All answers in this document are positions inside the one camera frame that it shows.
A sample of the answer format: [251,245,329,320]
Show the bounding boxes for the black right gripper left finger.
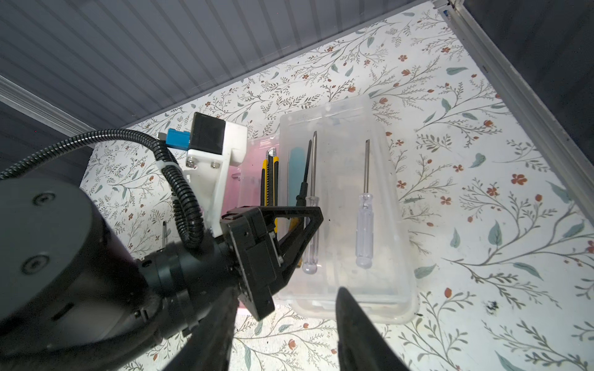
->
[165,288,239,370]

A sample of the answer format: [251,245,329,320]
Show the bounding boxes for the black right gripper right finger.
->
[336,287,409,371]

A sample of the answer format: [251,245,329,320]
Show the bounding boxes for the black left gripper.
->
[221,207,323,321]

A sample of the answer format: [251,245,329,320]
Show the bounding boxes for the yellow handled small screwdriver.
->
[295,140,312,207]

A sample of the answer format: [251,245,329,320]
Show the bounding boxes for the teal utility knife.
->
[288,148,306,207]

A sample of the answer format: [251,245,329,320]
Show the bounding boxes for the clear handled screwdriver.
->
[301,130,321,275]
[355,139,374,269]

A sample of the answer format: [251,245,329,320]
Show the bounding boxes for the black yellow utility knife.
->
[260,147,278,207]

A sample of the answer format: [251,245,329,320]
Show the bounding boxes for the pink plastic tool box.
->
[224,97,419,324]

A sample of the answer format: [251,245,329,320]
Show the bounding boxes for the black yellow screwdriver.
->
[161,220,168,249]

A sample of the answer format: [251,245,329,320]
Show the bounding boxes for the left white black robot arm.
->
[1,179,323,370]

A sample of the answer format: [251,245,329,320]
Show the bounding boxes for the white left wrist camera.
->
[158,112,248,237]

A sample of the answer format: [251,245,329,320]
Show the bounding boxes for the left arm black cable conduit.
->
[0,128,206,251]

